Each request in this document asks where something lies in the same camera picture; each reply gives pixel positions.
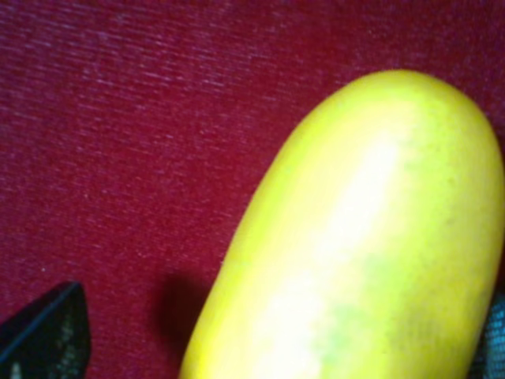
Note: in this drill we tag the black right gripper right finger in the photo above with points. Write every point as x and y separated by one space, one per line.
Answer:
488 362

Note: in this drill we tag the yellow toy mango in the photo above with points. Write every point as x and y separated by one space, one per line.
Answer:
370 248

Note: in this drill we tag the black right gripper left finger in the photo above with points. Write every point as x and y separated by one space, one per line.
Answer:
50 337

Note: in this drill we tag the red velvet tablecloth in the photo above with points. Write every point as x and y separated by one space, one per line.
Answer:
133 134

